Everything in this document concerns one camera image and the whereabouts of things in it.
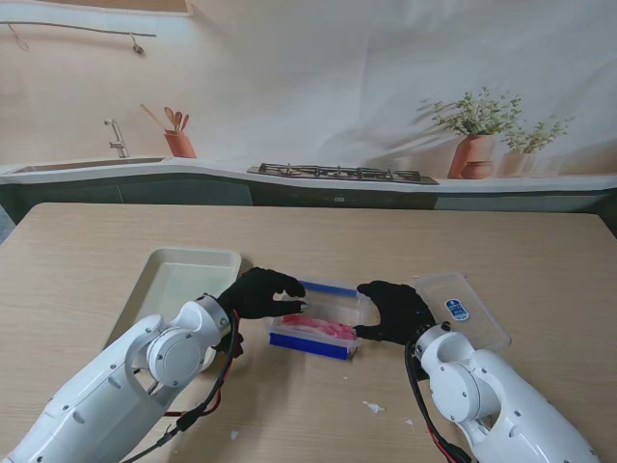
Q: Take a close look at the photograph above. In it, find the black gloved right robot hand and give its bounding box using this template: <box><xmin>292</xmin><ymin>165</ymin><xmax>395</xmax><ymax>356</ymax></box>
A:
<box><xmin>354</xmin><ymin>280</ymin><xmax>438</xmax><ymax>346</ymax></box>

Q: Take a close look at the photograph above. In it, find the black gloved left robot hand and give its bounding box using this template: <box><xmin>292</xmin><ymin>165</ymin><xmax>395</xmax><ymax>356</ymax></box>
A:
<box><xmin>217</xmin><ymin>266</ymin><xmax>309</xmax><ymax>322</ymax></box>

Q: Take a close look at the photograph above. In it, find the pink bacon slice stack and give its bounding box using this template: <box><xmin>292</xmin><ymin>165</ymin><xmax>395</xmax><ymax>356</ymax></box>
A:
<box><xmin>282</xmin><ymin>313</ymin><xmax>358</xmax><ymax>341</ymax></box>

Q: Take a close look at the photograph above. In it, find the clear container with blue clips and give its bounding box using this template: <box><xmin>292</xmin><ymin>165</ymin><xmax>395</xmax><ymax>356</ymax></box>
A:
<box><xmin>266</xmin><ymin>277</ymin><xmax>371</xmax><ymax>362</ymax></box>

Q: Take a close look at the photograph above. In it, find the clear lid with blue label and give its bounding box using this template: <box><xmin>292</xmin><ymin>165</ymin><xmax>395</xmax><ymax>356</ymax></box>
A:
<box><xmin>409</xmin><ymin>271</ymin><xmax>512</xmax><ymax>352</ymax></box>

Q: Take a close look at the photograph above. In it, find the cream rectangular tray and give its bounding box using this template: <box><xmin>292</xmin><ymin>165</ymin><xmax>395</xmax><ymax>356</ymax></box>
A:
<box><xmin>101</xmin><ymin>247</ymin><xmax>242</xmax><ymax>372</ymax></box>

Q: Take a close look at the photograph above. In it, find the printed kitchen backdrop banner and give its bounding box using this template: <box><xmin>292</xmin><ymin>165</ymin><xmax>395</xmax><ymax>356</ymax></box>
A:
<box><xmin>0</xmin><ymin>0</ymin><xmax>617</xmax><ymax>228</ymax></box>

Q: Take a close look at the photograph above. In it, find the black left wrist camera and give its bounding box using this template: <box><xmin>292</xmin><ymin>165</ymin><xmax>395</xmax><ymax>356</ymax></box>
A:
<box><xmin>216</xmin><ymin>332</ymin><xmax>247</xmax><ymax>358</ymax></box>

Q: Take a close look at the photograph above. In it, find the black red left arm cable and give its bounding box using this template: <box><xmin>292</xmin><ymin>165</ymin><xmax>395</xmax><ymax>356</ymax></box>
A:
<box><xmin>129</xmin><ymin>311</ymin><xmax>245</xmax><ymax>459</ymax></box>

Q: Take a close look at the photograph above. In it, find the black red arm cable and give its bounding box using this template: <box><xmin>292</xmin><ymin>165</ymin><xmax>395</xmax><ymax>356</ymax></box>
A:
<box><xmin>403</xmin><ymin>340</ymin><xmax>473</xmax><ymax>463</ymax></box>
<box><xmin>129</xmin><ymin>311</ymin><xmax>245</xmax><ymax>459</ymax></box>

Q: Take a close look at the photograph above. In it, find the black red right arm cable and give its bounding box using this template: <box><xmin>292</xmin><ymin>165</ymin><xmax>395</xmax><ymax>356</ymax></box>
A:
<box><xmin>403</xmin><ymin>340</ymin><xmax>473</xmax><ymax>463</ymax></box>

